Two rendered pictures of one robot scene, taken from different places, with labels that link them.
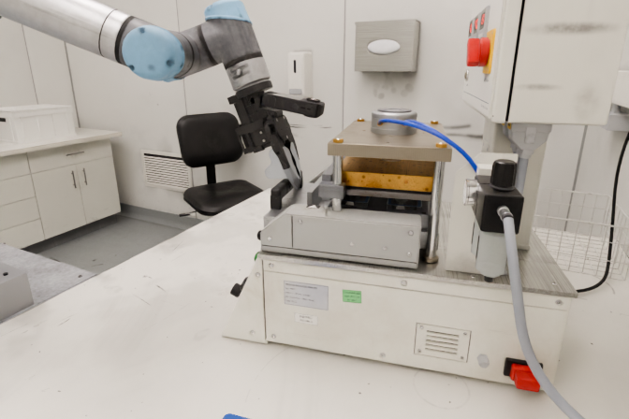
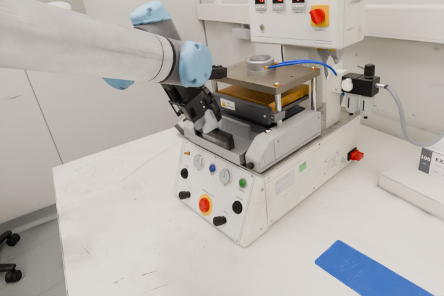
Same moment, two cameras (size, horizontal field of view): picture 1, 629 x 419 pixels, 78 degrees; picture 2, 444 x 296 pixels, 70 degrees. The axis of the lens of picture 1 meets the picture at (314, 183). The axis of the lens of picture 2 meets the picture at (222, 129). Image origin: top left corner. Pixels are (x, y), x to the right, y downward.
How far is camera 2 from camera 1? 0.69 m
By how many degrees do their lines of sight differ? 48
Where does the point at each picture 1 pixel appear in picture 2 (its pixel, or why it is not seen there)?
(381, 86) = not seen: hidden behind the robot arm
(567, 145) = not seen: hidden behind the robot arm
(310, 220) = (282, 137)
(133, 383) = not seen: outside the picture
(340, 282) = (298, 163)
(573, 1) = not seen: outside the picture
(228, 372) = (280, 253)
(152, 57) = (205, 67)
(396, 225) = (314, 117)
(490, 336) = (343, 147)
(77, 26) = (147, 58)
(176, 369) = (261, 279)
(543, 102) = (350, 35)
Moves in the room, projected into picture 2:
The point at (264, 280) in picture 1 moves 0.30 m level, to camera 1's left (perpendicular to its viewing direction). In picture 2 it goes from (265, 189) to (185, 283)
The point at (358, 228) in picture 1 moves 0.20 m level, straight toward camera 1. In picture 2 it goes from (300, 128) to (382, 147)
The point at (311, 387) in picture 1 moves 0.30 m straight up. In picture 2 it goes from (313, 222) to (313, 120)
